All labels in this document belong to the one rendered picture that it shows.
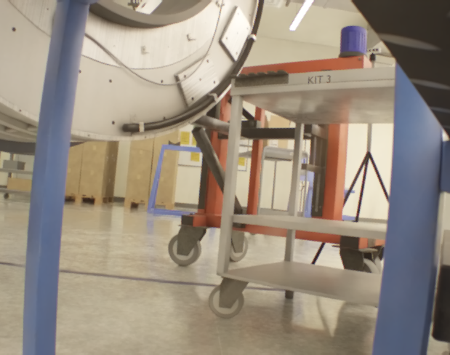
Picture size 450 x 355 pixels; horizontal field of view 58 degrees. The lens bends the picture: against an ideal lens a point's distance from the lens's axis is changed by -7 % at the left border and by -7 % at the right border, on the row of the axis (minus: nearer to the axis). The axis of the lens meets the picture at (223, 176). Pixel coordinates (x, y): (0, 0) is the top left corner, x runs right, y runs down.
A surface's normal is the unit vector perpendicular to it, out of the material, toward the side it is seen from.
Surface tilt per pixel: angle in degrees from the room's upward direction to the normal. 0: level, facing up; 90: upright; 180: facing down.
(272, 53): 90
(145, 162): 90
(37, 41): 90
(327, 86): 90
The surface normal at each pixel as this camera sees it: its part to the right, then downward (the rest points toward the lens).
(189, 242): -0.24, -0.06
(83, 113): 0.81, 0.05
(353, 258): -0.83, -0.10
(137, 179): 0.07, -0.04
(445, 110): -0.09, 0.99
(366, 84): -0.58, -0.08
